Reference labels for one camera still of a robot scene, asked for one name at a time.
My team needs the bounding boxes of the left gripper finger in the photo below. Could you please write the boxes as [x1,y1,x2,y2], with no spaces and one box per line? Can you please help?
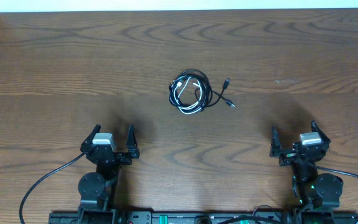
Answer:
[126,124,140,159]
[81,124,101,148]

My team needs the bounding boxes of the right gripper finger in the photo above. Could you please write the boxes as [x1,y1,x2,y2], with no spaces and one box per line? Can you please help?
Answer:
[310,120,331,144]
[269,126,282,157]

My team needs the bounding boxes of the white cable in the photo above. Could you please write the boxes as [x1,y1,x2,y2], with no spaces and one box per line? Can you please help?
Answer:
[172,76,204,115]

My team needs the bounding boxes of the black USB cable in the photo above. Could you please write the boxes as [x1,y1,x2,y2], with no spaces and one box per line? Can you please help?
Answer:
[168,69,236,113]

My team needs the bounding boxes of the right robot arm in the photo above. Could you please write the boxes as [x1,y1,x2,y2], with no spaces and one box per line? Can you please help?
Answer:
[269,121,343,223]

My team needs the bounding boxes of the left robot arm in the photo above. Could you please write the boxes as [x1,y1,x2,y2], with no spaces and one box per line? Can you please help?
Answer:
[78,124,140,223]

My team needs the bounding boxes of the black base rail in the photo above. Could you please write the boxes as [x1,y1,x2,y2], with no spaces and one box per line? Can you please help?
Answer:
[48,210,358,224]

